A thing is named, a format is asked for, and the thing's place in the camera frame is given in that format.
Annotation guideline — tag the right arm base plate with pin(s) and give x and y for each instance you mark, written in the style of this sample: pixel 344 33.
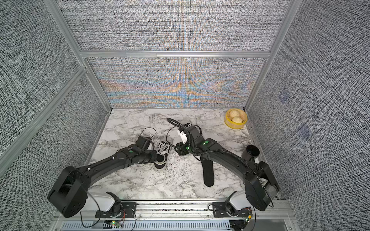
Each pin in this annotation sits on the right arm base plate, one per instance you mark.
pixel 225 210

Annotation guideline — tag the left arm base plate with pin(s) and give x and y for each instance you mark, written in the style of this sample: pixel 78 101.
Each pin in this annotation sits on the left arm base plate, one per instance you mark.
pixel 124 209

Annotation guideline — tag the aluminium front rail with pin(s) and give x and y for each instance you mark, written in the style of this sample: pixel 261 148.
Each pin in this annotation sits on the aluminium front rail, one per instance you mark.
pixel 194 209

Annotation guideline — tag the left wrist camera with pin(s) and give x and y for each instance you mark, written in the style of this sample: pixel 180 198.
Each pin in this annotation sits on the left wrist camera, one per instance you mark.
pixel 145 143

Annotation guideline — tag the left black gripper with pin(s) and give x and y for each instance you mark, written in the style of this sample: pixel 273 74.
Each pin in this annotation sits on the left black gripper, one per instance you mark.
pixel 152 156

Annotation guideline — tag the beige bun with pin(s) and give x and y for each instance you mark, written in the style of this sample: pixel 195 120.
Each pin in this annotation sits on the beige bun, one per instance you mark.
pixel 237 119
pixel 234 113

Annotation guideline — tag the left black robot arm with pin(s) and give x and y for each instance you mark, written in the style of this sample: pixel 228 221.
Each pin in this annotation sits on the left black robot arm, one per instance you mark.
pixel 69 193

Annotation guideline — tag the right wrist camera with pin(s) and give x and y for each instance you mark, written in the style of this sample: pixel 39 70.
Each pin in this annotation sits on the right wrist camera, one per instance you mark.
pixel 183 136

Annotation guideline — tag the lower beige bun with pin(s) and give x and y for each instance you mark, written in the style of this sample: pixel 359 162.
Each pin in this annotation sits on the lower beige bun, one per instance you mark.
pixel 237 119

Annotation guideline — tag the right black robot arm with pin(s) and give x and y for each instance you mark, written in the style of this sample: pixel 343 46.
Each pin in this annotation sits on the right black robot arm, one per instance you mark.
pixel 260 185

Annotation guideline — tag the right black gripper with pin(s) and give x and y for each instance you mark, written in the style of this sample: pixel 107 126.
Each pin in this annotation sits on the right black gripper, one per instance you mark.
pixel 181 148

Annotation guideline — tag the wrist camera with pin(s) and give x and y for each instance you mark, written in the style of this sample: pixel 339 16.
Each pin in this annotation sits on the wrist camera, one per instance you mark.
pixel 183 136
pixel 145 143

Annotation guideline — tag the black mug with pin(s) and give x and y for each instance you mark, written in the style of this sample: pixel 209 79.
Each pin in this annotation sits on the black mug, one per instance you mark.
pixel 250 153

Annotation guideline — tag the upper beige bun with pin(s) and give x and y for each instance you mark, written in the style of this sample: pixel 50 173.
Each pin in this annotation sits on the upper beige bun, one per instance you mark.
pixel 234 113

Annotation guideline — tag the white slotted cable duct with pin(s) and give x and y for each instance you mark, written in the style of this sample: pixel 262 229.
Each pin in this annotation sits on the white slotted cable duct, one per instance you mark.
pixel 153 225

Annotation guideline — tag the yellow bamboo steamer basket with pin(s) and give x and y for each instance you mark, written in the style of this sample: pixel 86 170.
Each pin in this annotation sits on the yellow bamboo steamer basket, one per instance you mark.
pixel 236 126

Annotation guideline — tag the aluminium enclosure frame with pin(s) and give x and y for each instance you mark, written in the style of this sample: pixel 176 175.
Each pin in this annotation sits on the aluminium enclosure frame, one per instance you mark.
pixel 11 154

